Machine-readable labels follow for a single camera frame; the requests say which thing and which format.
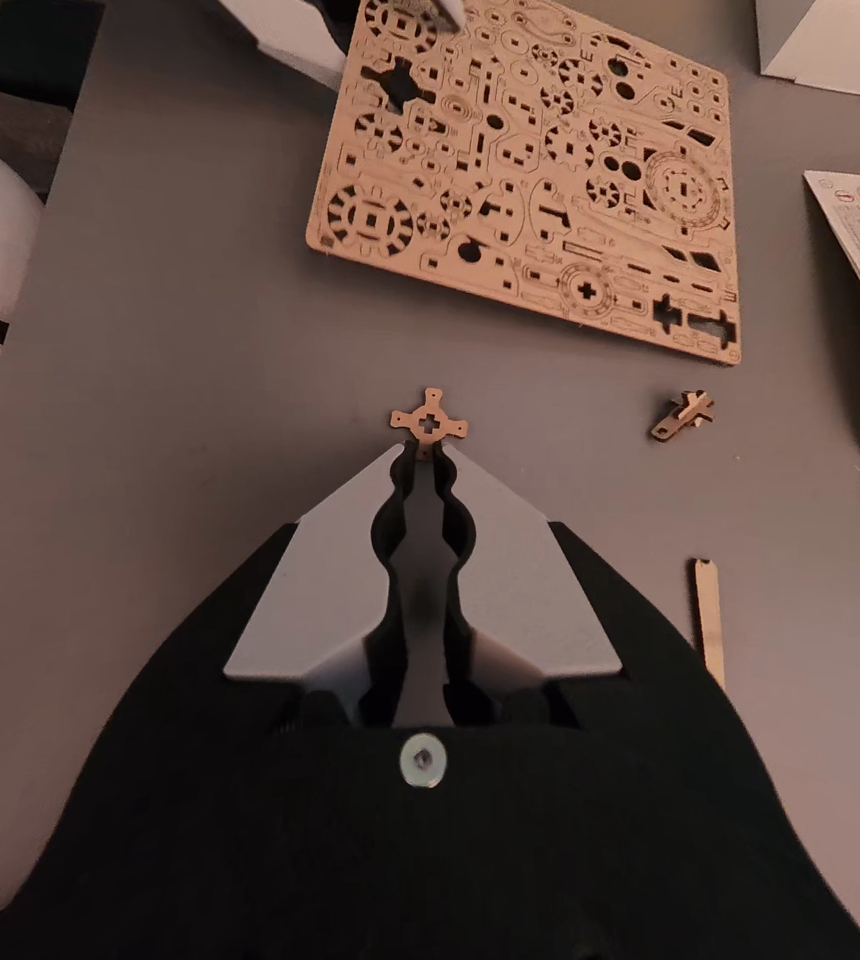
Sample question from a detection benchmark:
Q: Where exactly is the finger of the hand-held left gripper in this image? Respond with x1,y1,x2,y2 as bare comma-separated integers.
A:
400,0,470,31

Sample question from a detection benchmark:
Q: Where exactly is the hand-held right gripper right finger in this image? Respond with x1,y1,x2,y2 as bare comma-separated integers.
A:
436,442,623,699

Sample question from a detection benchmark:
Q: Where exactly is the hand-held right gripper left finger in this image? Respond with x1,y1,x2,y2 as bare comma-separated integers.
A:
223,442,408,727

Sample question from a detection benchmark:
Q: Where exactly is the laser-cut wooden parts sheet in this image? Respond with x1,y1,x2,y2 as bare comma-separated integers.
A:
306,0,743,367

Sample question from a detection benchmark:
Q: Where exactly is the cross-shaped wooden model part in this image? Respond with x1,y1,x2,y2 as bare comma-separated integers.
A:
390,387,470,460

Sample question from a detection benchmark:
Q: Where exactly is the wooden stick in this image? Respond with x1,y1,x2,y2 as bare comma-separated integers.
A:
688,557,728,691

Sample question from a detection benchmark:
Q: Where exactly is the small assembled wooden part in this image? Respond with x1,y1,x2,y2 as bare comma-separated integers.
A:
651,390,716,444

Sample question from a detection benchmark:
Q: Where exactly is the black cloth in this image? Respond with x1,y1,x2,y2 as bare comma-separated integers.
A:
0,0,106,114

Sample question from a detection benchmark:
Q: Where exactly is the white cardboard box tray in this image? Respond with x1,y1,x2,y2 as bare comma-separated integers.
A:
756,0,860,100

